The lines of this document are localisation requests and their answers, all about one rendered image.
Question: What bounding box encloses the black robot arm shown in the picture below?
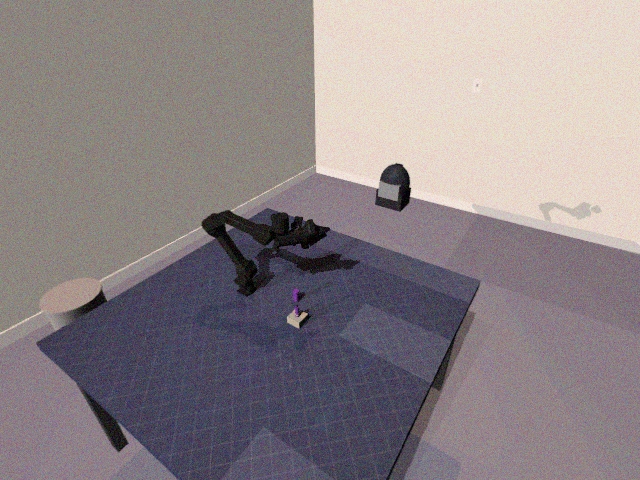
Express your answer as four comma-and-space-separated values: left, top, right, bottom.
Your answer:
201, 210, 291, 297

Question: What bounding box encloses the tan rectangular block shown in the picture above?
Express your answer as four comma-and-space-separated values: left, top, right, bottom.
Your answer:
287, 309, 308, 329

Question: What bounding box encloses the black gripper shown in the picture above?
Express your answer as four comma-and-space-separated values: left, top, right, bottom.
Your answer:
289, 219, 330, 249

